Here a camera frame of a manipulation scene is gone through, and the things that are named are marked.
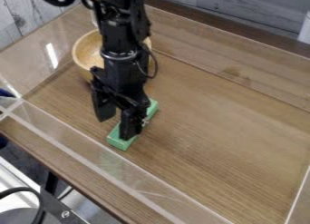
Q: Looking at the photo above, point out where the green rectangular block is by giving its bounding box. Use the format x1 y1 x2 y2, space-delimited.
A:
107 99 159 151

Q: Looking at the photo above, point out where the black metal bracket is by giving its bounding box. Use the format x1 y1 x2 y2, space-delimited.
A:
40 190 89 224

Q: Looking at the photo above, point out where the clear acrylic tray enclosure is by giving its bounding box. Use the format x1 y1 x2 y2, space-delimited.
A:
0 0 310 224

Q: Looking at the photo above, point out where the brown wooden bowl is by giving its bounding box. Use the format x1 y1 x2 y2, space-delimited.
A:
71 28 153 83

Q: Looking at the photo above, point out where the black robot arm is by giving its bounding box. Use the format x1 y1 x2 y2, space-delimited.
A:
44 0 151 141

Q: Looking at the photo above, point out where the black cable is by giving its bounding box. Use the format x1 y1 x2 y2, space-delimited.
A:
0 186 45 224

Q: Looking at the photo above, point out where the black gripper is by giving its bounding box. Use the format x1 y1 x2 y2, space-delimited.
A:
91 49 151 141

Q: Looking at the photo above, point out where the black table leg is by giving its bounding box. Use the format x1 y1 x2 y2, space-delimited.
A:
45 172 59 195

